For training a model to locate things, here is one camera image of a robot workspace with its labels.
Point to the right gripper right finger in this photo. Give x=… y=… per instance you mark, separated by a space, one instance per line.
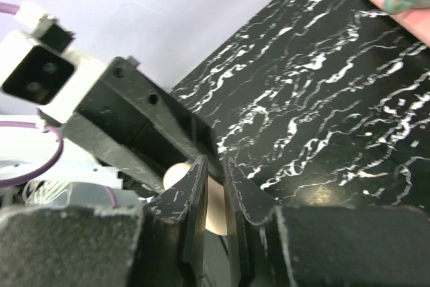
x=274 y=245

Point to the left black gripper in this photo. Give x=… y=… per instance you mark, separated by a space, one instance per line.
x=128 y=122

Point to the pink three-tier wooden shelf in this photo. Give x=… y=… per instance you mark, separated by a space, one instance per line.
x=403 y=1

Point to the beige earbud charging case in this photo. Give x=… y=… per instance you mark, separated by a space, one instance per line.
x=215 y=216

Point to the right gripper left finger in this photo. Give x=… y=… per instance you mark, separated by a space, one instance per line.
x=158 y=244

